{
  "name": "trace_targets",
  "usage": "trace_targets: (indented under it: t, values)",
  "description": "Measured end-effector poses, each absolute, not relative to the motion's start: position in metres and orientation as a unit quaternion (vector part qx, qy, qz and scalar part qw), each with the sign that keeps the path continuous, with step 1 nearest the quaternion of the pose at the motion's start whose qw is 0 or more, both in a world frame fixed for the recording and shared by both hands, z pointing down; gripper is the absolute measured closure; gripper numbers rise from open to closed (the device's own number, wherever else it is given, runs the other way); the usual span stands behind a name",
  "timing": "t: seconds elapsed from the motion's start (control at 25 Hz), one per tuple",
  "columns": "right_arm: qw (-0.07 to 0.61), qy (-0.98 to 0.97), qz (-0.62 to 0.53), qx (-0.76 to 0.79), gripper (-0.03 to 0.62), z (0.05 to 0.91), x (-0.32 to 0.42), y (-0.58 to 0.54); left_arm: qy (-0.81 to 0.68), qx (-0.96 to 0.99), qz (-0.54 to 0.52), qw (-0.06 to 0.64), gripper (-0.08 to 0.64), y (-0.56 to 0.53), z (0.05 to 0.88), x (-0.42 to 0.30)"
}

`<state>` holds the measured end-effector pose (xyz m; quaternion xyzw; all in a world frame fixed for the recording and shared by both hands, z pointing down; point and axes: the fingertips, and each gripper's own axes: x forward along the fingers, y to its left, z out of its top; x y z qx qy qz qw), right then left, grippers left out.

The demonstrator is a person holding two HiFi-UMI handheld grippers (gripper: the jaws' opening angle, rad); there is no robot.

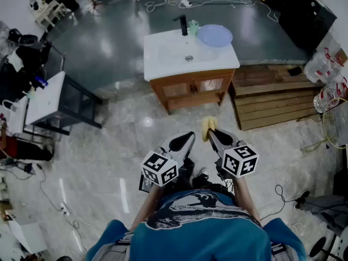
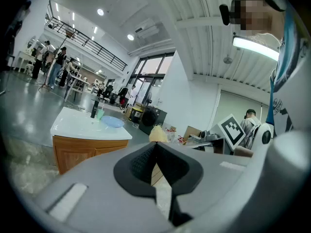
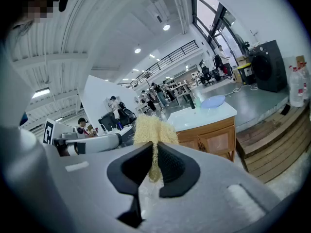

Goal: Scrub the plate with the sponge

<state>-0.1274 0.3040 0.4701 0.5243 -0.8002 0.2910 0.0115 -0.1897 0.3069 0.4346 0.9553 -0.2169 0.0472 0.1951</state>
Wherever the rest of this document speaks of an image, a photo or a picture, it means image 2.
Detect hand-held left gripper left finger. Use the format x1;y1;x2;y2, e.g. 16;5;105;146
36;142;175;233

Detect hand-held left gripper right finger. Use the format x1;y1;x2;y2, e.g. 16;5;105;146
157;142;263;233

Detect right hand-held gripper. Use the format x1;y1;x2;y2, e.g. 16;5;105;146
191;114;274;156

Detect yellow sponge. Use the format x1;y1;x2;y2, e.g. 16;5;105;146
148;124;171;143

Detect big blue plate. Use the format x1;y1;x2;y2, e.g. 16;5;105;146
101;115;125;129

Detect person's right forearm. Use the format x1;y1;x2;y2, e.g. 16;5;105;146
234;146;255;158

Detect wooden sink cabinet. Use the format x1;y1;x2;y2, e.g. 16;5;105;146
52;135;129;176

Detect wooden slat platform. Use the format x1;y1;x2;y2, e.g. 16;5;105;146
150;163;168;186

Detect black washing machine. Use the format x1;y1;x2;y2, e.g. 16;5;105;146
138;105;168;136

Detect black faucet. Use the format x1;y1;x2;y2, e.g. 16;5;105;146
90;98;100;118

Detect black bin with yellow lid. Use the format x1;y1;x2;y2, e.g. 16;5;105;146
130;105;145;124

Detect ceiling tube light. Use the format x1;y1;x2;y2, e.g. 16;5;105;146
232;35;280;62

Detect person's teal printed shirt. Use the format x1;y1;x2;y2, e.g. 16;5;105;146
266;7;311;137

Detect black office chair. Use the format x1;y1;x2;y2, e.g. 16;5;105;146
99;85;114;104

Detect clothes rack with garments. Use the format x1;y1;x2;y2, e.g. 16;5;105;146
118;86;129;109

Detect black framed glass doors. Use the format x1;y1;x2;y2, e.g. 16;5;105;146
127;53;175;106

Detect person's face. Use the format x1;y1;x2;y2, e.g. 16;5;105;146
229;0;286;40

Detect white air conditioner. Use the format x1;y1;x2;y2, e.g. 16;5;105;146
135;18;160;39

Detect black mezzanine railing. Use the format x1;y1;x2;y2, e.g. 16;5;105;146
45;0;128;71

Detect white dressing table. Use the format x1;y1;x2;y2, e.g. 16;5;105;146
13;51;35;74

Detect black head-worn camera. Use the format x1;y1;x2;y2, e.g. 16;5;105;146
219;4;231;26

